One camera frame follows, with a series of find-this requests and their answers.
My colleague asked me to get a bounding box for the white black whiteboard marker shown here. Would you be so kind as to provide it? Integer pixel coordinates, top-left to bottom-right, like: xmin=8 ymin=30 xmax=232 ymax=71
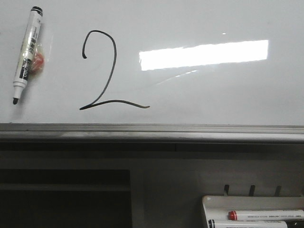
xmin=12 ymin=6 xmax=43 ymax=105

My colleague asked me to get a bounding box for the white whiteboard panel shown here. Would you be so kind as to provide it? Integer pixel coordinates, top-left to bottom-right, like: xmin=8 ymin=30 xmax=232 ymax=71
xmin=0 ymin=0 xmax=304 ymax=125

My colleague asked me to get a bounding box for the left black tray hook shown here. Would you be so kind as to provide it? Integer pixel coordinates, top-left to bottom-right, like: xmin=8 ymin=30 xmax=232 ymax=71
xmin=224 ymin=184 xmax=230 ymax=196

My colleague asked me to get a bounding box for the black tray hook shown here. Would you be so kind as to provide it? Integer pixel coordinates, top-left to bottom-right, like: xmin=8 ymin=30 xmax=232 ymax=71
xmin=248 ymin=185 xmax=256 ymax=197
xmin=274 ymin=185 xmax=282 ymax=197
xmin=224 ymin=184 xmax=230 ymax=196

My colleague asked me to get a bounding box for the white plastic marker tray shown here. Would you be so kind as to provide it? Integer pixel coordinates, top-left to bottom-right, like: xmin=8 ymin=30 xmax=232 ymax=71
xmin=201 ymin=196 xmax=304 ymax=228

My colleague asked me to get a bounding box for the white marker black cap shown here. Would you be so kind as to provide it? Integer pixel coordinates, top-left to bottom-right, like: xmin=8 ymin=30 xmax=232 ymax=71
xmin=208 ymin=219 xmax=287 ymax=228

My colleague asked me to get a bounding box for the middle black tray hook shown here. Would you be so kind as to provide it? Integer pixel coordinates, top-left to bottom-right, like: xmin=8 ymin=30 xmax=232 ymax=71
xmin=248 ymin=185 xmax=256 ymax=197

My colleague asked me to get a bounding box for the grey aluminium marker ledge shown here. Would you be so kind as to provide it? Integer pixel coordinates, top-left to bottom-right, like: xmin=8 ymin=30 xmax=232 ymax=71
xmin=0 ymin=123 xmax=304 ymax=144

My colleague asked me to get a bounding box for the right black tray hook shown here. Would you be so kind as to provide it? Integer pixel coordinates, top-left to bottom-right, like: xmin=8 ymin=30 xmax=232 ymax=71
xmin=274 ymin=185 xmax=282 ymax=197

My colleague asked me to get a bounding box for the white marker red cap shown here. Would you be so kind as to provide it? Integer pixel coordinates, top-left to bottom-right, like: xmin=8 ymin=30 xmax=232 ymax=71
xmin=228 ymin=209 xmax=304 ymax=220

